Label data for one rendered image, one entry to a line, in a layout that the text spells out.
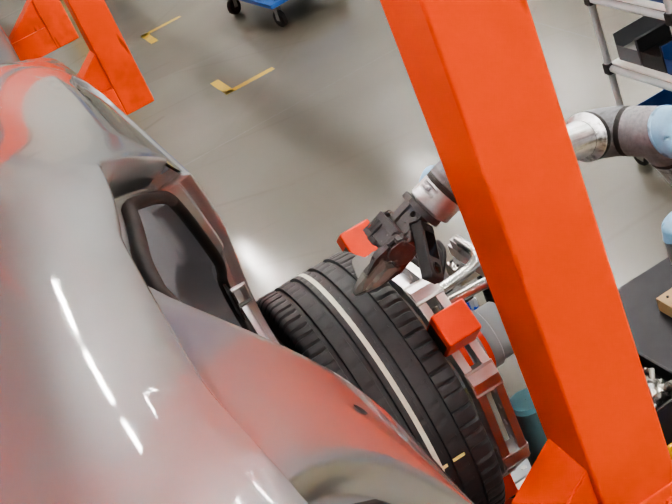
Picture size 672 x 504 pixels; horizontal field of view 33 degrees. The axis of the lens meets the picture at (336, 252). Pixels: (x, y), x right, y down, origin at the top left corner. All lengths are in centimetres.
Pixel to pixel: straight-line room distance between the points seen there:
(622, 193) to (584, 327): 265
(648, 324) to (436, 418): 129
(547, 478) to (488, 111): 78
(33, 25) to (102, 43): 196
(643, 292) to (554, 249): 164
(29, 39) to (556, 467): 605
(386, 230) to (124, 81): 389
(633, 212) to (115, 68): 274
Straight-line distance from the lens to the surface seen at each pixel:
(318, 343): 223
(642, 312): 345
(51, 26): 780
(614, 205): 456
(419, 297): 231
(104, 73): 593
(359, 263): 218
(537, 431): 256
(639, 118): 267
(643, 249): 426
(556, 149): 184
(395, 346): 222
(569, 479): 219
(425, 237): 212
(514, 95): 178
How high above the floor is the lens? 233
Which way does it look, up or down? 28 degrees down
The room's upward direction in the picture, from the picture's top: 24 degrees counter-clockwise
